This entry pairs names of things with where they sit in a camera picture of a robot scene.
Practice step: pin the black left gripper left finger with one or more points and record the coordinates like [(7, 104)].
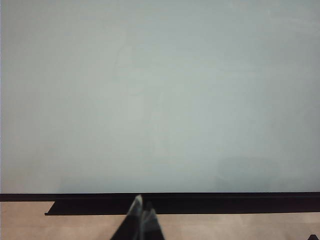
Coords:
[(130, 225)]

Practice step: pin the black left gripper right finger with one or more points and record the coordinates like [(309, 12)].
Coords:
[(151, 225)]

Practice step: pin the black whiteboard pen tray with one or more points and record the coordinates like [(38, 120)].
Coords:
[(100, 207)]

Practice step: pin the white glass whiteboard black frame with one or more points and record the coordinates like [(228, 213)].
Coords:
[(150, 100)]

